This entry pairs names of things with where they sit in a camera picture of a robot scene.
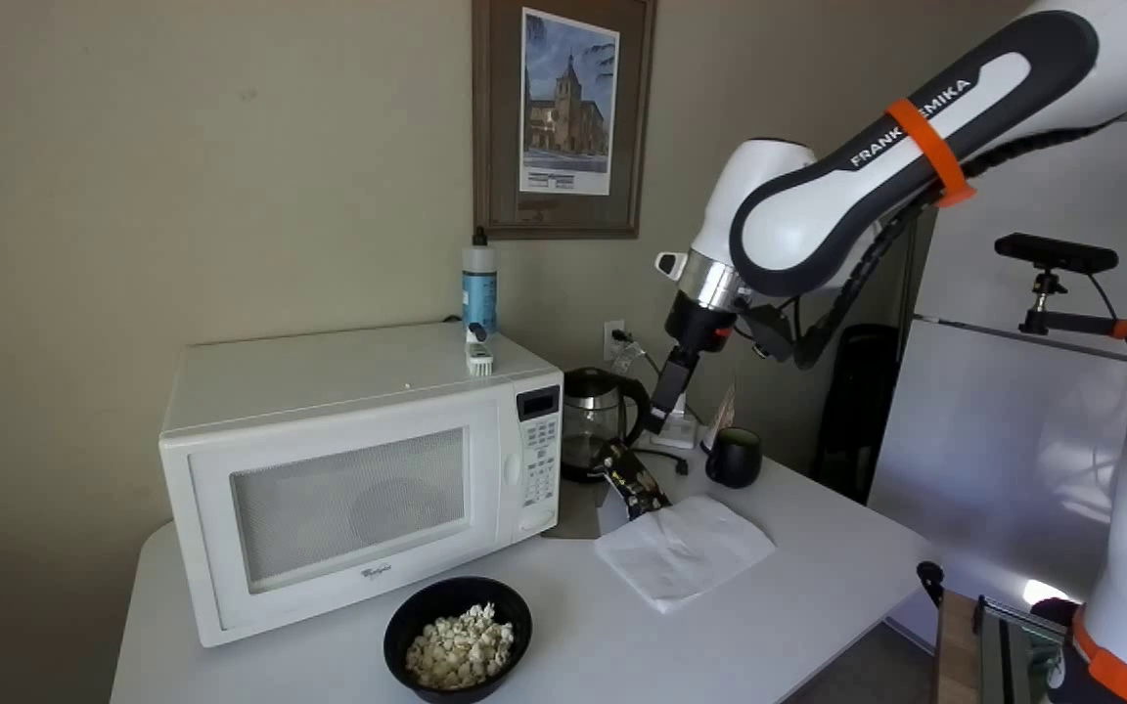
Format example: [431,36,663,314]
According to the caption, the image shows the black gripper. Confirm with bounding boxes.
[645,288,739,443]

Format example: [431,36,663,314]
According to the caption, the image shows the white microwave oven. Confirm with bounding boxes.
[153,317,567,651]

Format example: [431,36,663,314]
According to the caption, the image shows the black glass electric kettle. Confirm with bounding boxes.
[561,363,658,484]

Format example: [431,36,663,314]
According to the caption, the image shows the black mug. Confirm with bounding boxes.
[701,427,766,493]

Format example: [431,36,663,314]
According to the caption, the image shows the black popcorn bag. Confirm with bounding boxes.
[591,437,674,522]

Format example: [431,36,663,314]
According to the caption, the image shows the white paper towel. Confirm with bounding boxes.
[591,490,781,617]

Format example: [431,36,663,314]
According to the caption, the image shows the blue bottle with black cap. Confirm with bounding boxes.
[460,226,505,333]

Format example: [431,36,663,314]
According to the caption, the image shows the wooden framed picture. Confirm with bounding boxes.
[471,0,663,241]

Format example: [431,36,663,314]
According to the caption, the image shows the black bowl of popcorn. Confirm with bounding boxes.
[381,573,537,704]

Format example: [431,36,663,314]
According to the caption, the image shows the white panel board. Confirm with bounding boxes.
[868,114,1127,617]

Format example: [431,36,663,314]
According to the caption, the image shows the black plugged power cable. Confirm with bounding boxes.
[607,327,674,396]

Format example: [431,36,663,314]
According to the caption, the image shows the white wall outlet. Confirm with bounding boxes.
[598,317,634,367]

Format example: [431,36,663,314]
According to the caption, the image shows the black camera on mount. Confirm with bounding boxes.
[992,230,1127,349]

